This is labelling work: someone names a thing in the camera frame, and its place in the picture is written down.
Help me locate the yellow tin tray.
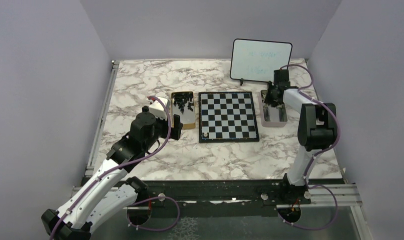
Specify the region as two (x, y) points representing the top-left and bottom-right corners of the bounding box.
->
(171, 91), (196, 130)

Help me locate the black white chessboard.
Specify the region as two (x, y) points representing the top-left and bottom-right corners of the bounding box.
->
(198, 91), (260, 144)

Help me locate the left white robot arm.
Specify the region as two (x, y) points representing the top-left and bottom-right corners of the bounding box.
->
(41, 106), (183, 240)

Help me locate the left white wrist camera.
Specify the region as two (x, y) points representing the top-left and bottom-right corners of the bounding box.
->
(148, 96), (170, 120)

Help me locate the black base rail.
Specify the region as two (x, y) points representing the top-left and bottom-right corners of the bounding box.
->
(81, 178), (361, 220)

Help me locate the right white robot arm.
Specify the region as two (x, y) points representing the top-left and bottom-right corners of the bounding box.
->
(264, 69), (338, 204)

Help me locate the small whiteboard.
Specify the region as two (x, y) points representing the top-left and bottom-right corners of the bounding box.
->
(229, 38), (293, 83)

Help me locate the black chess pieces pile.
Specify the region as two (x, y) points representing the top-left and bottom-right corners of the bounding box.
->
(172, 92), (194, 113)

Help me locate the lilac tin tray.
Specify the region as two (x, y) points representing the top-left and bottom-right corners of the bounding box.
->
(259, 90), (288, 128)

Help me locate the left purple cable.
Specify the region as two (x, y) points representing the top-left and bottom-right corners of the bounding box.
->
(48, 95), (181, 240)

